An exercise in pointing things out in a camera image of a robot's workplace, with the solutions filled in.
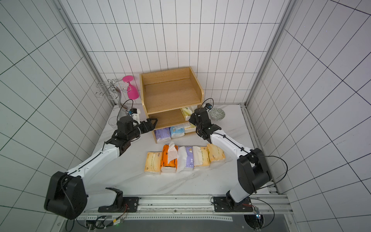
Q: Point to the patterned ceramic bowl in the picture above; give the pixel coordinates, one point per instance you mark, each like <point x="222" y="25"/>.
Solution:
<point x="217" y="114"/>

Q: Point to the yellow tissue pack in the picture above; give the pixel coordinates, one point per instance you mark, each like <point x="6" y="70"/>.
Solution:
<point x="153" y="163"/>

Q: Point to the yellow-white tissue pack bottom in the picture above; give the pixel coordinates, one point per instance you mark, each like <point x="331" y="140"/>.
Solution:
<point x="189" y="128"/>

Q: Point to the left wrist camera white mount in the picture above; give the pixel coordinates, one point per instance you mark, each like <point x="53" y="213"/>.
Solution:
<point x="135" y="114"/>

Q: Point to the blue tissue pack bottom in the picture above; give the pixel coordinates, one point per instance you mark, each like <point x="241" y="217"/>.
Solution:
<point x="177" y="131"/>

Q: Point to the pink wine glass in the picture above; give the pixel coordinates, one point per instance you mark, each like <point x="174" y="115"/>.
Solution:
<point x="132" y="91"/>

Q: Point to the beige tissue pack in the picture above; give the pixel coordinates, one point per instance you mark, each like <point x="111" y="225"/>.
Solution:
<point x="201" y="157"/>
<point x="215" y="153"/>

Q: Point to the white-yellow tissue pack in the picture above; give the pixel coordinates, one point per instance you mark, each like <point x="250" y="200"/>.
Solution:
<point x="188" y="111"/>

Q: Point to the purple tissue pack bottom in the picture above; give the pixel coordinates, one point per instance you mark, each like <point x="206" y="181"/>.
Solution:
<point x="162" y="135"/>

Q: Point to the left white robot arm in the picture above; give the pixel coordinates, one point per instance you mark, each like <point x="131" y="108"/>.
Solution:
<point x="68" y="192"/>

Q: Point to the orange tissue pack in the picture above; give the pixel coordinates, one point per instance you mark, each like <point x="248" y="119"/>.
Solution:
<point x="169" y="158"/>

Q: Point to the wooden three-tier shelf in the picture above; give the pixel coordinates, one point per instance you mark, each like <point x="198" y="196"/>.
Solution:
<point x="164" y="93"/>

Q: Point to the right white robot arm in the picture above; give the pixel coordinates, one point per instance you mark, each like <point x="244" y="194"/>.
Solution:
<point x="252" y="167"/>

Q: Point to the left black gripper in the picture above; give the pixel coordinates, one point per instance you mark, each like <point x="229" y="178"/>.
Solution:
<point x="141" y="126"/>

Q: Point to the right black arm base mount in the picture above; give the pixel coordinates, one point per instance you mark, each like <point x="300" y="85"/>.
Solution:
<point x="225" y="204"/>

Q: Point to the silver glass holder stand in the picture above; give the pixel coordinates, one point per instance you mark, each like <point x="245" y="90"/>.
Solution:
<point x="113" y="89"/>

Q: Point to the purple tissue pack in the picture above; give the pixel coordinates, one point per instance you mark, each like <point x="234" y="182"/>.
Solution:
<point x="185" y="160"/>
<point x="162" y="135"/>

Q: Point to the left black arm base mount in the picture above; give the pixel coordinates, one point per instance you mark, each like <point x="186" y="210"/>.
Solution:
<point x="120" y="203"/>

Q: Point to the clear plastic cup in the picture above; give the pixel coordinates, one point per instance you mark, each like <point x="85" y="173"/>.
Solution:
<point x="113" y="122"/>

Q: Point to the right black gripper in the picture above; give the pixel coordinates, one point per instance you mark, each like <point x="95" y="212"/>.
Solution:
<point x="195" y="116"/>

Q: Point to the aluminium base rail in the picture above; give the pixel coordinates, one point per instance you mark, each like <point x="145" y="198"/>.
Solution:
<point x="207" y="207"/>

